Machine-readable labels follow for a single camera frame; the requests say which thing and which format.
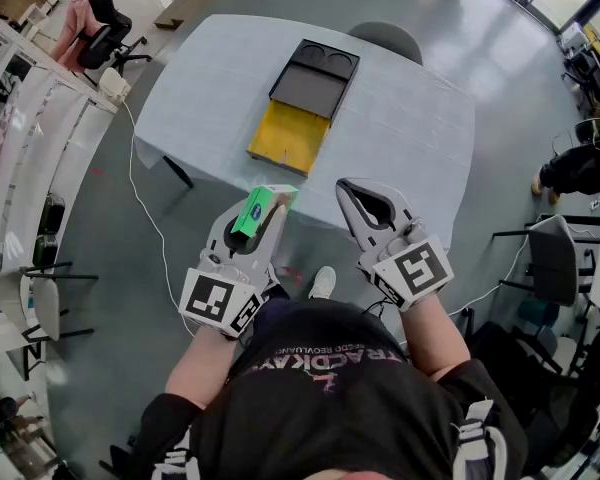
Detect pink garment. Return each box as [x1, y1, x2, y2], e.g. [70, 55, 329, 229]
[49, 0, 104, 74]

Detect person's right forearm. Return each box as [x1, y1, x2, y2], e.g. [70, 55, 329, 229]
[397, 290, 471, 382]

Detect light blue tablecloth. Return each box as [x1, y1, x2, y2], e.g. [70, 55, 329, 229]
[132, 13, 476, 252]

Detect teal container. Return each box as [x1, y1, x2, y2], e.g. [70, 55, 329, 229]
[517, 299, 561, 327]

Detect person's left forearm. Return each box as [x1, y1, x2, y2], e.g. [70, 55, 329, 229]
[164, 325, 242, 412]

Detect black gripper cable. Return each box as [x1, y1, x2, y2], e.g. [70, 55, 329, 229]
[361, 296, 397, 318]

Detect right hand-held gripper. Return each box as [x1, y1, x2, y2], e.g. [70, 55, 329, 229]
[335, 177, 455, 313]

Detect black table leg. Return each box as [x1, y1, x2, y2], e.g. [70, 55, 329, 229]
[162, 155, 195, 190]

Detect grey chair with black frame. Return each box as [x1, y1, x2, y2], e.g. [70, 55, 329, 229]
[493, 214, 597, 309]

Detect green small box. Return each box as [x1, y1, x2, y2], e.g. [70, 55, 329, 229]
[229, 183, 300, 238]

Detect white partition panel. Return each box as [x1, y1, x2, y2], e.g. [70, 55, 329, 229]
[0, 7, 119, 319]

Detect white harness strap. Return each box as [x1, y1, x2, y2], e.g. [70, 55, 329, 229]
[451, 399, 507, 480]

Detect black office chair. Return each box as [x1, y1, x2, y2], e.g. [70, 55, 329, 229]
[76, 0, 153, 77]

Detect person's black t-shirt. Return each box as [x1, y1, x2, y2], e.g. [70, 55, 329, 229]
[127, 297, 529, 480]

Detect white cable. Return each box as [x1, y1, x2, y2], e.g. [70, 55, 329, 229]
[447, 241, 530, 318]
[121, 96, 197, 338]

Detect black compartment tray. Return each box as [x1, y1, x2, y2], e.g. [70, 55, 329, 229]
[245, 38, 361, 178]

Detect black case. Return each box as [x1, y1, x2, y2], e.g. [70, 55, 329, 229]
[32, 235, 60, 270]
[38, 192, 66, 235]

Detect white chair with black frame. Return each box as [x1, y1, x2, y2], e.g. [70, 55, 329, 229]
[0, 261, 100, 343]

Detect white power adapter with cable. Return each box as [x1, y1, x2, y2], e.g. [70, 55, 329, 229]
[98, 66, 132, 102]

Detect person's white right shoe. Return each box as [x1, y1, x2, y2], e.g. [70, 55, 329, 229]
[307, 265, 337, 300]

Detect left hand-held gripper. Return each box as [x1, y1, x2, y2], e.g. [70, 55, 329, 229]
[178, 198, 287, 339]

